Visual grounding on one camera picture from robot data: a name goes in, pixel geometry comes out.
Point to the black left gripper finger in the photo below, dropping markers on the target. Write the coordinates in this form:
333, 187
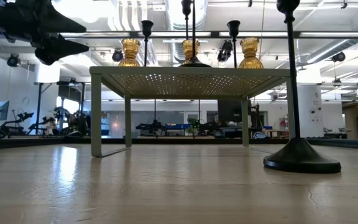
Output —
56, 23
57, 48

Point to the amber ribbed glass candle holder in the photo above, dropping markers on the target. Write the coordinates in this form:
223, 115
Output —
250, 49
187, 49
130, 48

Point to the black cup-topped candlestick holder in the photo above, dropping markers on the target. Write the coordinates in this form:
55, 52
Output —
233, 26
147, 26

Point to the black ceiling spotlight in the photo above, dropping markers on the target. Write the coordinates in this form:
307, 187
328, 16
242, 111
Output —
117, 55
225, 49
339, 57
13, 60

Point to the black hanging display panel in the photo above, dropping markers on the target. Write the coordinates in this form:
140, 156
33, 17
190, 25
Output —
70, 93

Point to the pale green perforated metal shelf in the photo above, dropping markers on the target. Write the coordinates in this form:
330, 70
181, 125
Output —
95, 109

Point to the black background robot station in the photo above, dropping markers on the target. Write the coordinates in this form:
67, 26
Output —
151, 127

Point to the large black screen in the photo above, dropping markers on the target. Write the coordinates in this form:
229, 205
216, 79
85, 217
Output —
228, 110

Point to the white round column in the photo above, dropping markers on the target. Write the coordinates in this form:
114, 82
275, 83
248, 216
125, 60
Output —
311, 118

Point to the silver ceiling air duct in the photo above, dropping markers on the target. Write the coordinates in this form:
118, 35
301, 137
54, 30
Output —
176, 15

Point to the black overhead frame bar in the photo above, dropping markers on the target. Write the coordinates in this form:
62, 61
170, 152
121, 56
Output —
214, 34

